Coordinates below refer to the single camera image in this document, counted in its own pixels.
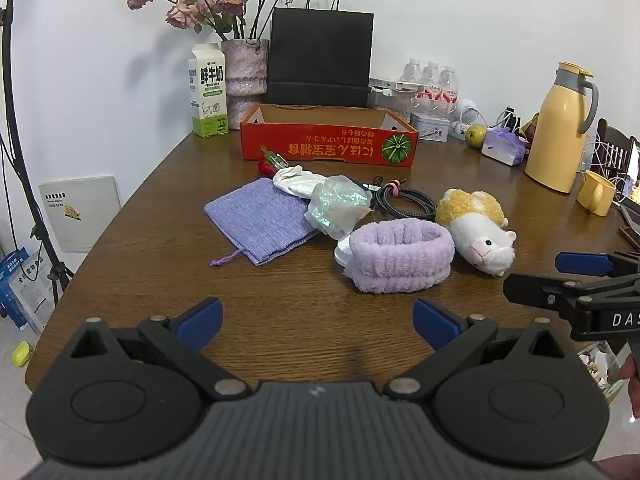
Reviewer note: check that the green apple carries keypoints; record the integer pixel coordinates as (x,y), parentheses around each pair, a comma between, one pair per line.
(475,136)

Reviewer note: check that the white round object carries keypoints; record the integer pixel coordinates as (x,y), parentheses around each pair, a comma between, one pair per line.
(342,255)

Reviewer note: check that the black light stand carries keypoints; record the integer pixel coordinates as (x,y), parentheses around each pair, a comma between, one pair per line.
(37,230)

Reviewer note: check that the white cloth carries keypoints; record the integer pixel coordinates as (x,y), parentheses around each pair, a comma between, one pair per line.
(295,180)

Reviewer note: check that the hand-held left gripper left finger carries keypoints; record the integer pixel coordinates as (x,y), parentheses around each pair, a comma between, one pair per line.
(200,322)

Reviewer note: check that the dark wooden chair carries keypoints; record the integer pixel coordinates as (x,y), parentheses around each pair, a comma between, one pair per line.
(617,142)

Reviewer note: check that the yellow white plush hamster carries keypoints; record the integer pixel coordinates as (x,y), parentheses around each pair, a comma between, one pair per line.
(475,225)

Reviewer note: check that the white tin box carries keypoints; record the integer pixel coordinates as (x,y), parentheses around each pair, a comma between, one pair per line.
(431,126)

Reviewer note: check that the red cardboard box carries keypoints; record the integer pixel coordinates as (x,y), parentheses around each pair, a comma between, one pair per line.
(320,145)

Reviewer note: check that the small yellow object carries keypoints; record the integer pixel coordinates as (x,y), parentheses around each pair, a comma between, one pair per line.
(22,354)

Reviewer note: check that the black paper bag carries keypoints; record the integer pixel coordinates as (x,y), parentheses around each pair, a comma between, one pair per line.
(320,55)

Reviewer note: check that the wrapped water bottle pack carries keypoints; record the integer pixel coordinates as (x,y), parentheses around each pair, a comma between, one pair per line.
(432,85)

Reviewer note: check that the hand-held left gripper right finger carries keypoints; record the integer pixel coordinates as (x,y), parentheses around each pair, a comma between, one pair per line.
(436,322)

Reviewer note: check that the person's right hand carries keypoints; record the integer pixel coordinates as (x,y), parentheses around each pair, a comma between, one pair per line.
(632,390)

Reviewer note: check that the yellow mug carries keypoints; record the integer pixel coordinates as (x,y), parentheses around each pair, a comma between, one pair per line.
(595,192)

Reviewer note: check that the white round device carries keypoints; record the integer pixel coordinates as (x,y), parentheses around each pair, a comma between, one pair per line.
(467,112)

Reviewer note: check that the blue white boxes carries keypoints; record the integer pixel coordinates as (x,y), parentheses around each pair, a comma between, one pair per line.
(22,285)

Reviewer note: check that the purple tissue pack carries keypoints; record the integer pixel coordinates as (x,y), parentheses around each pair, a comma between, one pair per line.
(502,146)

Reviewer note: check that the red artificial rose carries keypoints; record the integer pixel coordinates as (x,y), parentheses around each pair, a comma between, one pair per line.
(264,167)

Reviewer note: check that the white panel board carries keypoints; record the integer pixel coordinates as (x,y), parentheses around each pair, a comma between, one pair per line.
(80,215)

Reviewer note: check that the purple fluffy headband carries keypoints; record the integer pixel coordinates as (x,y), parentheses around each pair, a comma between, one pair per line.
(395,265)

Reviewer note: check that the iridescent plastic ball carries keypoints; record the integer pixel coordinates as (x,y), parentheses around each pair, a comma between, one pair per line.
(335,205)

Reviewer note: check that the yellow thermos jug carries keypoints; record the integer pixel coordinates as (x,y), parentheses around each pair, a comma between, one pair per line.
(557,135)

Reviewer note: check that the black plug adapter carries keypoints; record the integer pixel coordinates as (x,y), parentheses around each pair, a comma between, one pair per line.
(510,119)

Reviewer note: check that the purple white vase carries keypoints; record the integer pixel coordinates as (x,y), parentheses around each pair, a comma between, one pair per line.
(245,70)

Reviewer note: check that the white green milk carton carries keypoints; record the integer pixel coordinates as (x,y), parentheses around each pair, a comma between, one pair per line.
(209,95)

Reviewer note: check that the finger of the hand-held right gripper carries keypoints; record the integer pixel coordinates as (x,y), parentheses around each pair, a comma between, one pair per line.
(582,263)
(535,290)

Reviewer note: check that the white flat box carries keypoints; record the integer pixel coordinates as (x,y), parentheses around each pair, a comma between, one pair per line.
(387,87)

